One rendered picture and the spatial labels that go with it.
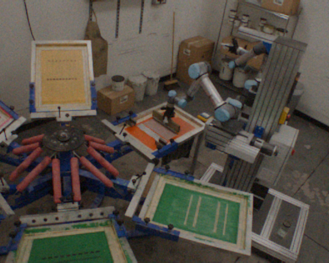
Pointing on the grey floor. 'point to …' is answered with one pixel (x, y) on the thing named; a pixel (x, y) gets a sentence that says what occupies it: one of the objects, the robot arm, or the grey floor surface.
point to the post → (197, 149)
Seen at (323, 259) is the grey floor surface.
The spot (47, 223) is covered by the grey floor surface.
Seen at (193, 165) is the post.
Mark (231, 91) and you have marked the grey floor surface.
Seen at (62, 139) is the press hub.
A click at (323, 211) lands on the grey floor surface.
